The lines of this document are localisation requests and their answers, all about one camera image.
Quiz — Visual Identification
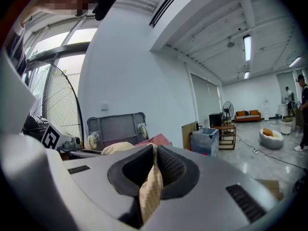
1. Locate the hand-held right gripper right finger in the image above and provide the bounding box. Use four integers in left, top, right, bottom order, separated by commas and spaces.
156, 145, 200, 200

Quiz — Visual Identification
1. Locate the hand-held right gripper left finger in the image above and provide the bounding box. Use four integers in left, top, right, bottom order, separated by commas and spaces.
107, 144, 155, 197

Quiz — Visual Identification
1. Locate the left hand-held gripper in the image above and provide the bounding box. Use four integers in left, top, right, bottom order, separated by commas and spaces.
40, 122, 84, 154

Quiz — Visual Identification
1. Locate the beige checked cloth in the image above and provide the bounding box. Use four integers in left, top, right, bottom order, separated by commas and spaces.
139, 144, 164, 224

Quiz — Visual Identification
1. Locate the cream fabric bundle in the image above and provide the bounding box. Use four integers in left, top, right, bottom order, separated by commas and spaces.
101, 141, 136, 155

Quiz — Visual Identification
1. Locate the pink fabric bundle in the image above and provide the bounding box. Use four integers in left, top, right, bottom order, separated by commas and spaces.
134, 133, 173, 147

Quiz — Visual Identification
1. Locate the wooden board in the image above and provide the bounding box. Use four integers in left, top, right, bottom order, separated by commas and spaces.
181, 121, 199, 151

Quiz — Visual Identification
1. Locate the translucent plastic bin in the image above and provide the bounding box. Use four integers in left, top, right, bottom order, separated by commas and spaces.
191, 127, 220, 157

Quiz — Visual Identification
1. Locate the grey platform trolley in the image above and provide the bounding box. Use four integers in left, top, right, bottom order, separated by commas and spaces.
86, 112, 148, 152

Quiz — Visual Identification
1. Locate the wooden shelf rack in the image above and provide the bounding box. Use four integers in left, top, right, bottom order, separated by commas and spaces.
213, 125, 237, 151

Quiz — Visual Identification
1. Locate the black cabinet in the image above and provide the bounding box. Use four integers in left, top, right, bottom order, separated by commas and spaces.
208, 112, 225, 128

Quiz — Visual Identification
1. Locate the grey window blind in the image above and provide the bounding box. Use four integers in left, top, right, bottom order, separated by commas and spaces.
190, 72, 222, 128

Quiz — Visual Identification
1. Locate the orange sofa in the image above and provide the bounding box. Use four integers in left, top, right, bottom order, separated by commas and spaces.
234, 109, 262, 123

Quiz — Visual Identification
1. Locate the flat cardboard sheet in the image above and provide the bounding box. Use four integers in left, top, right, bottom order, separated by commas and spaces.
254, 178, 285, 201

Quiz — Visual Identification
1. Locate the white egg-shaped pouf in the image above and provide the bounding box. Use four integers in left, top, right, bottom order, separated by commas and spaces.
259, 127, 285, 151

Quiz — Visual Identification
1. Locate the white water dispenser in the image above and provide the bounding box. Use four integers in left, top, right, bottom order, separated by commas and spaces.
263, 99, 270, 121

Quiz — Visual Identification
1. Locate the white round planter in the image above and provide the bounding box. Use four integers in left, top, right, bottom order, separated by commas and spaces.
280, 118, 295, 135

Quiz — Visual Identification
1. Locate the black linear ceiling vent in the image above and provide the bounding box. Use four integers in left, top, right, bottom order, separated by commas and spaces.
149, 0, 191, 29

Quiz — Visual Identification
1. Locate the large black wire-guard fan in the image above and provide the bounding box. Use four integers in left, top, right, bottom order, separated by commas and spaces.
22, 60, 85, 151

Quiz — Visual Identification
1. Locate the black pedestal fan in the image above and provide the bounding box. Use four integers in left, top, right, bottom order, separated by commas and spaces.
222, 101, 235, 128

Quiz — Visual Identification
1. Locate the black floor cable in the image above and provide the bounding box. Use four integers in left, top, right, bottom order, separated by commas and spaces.
236, 133, 307, 170

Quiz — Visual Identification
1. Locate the black head-mounted camera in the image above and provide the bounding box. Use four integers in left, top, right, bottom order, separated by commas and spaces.
92, 0, 121, 22

